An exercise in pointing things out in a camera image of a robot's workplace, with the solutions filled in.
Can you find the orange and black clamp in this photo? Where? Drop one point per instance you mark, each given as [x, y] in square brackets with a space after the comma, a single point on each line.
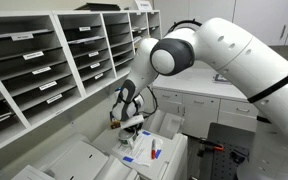
[210, 146]

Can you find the red marker pen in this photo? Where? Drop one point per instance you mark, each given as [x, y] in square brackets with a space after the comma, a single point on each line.
[153, 150]

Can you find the black flat tray stack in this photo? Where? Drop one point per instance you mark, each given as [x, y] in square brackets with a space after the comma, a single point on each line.
[97, 6]

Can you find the small black clamp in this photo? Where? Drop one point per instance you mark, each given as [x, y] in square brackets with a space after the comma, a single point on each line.
[238, 157]

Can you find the white printed paper sheet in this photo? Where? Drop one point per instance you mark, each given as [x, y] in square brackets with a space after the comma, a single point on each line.
[140, 155]

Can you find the white cardboard box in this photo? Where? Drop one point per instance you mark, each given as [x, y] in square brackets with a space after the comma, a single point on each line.
[143, 5]

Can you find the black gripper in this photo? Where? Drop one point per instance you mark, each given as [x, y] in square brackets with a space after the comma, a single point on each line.
[126, 111]

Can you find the white office printer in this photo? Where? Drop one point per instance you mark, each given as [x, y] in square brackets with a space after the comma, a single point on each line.
[84, 160]

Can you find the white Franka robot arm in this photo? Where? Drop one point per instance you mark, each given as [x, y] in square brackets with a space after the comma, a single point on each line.
[237, 63]

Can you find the white wall cabinets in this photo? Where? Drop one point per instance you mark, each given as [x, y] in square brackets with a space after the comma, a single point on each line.
[264, 20]

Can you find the black perforated metal plate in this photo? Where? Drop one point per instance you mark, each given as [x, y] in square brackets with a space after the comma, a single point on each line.
[220, 160]

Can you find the printed document on counter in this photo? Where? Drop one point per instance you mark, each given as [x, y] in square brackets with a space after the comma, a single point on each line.
[221, 79]

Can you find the white drawer cabinet with counter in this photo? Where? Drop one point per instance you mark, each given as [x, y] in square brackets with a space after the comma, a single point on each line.
[197, 100]

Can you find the papers in narrow slot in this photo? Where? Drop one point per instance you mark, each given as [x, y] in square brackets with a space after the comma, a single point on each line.
[136, 29]

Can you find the white shelf label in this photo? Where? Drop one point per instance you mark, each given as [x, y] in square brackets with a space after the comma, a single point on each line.
[93, 53]
[48, 85]
[33, 55]
[23, 36]
[54, 98]
[85, 28]
[95, 65]
[41, 70]
[99, 76]

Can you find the white mail sorter shelf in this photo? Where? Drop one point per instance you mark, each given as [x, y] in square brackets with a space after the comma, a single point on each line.
[24, 76]

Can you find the thin paper stack in slot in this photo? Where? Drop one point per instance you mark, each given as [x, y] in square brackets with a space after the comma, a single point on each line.
[84, 40]

